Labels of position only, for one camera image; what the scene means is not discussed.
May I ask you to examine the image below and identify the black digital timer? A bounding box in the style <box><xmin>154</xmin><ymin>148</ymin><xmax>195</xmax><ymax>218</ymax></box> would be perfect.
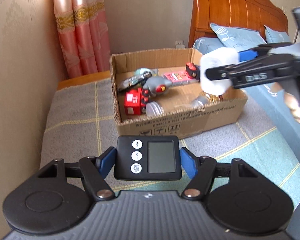
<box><xmin>114</xmin><ymin>135</ymin><xmax>182</xmax><ymax>181</ymax></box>

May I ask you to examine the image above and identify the white plastic jar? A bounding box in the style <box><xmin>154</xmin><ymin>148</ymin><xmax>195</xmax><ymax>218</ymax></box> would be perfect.
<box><xmin>199</xmin><ymin>47</ymin><xmax>239</xmax><ymax>96</ymax></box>

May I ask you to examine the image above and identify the person's hand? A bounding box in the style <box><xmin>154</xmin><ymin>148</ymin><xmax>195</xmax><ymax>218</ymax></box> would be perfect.
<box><xmin>283</xmin><ymin>80</ymin><xmax>300</xmax><ymax>124</ymax></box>

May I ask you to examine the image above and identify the light blue floral pillow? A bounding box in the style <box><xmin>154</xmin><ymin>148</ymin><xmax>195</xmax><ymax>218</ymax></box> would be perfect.
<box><xmin>210</xmin><ymin>23</ymin><xmax>266</xmax><ymax>51</ymax></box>

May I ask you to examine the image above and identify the open cardboard box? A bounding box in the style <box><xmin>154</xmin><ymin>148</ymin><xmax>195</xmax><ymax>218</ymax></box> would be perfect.
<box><xmin>110</xmin><ymin>48</ymin><xmax>248</xmax><ymax>139</ymax></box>

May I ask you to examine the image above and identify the grey plaid blanket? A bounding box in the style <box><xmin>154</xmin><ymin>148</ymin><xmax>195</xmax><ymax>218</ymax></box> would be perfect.
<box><xmin>39</xmin><ymin>77</ymin><xmax>300</xmax><ymax>196</ymax></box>

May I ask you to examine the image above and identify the wooden headboard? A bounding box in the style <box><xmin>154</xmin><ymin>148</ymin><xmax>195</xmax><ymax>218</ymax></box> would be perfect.
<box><xmin>188</xmin><ymin>0</ymin><xmax>288</xmax><ymax>47</ymax></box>

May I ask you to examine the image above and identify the clear bottle with gold capsules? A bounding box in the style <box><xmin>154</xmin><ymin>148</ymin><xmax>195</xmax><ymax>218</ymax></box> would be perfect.
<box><xmin>146</xmin><ymin>92</ymin><xmax>223</xmax><ymax>117</ymax></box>

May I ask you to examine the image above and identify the pink card box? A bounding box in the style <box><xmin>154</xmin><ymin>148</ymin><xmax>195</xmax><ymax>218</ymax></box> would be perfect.
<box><xmin>162</xmin><ymin>70</ymin><xmax>197</xmax><ymax>87</ymax></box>

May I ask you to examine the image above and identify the pink patterned curtain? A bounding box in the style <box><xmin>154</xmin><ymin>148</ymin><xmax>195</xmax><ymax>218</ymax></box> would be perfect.
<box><xmin>53</xmin><ymin>0</ymin><xmax>110</xmax><ymax>78</ymax></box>

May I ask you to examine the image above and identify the white wall socket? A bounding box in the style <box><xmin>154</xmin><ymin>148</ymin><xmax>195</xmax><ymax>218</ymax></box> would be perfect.
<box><xmin>175</xmin><ymin>41</ymin><xmax>185</xmax><ymax>49</ymax></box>

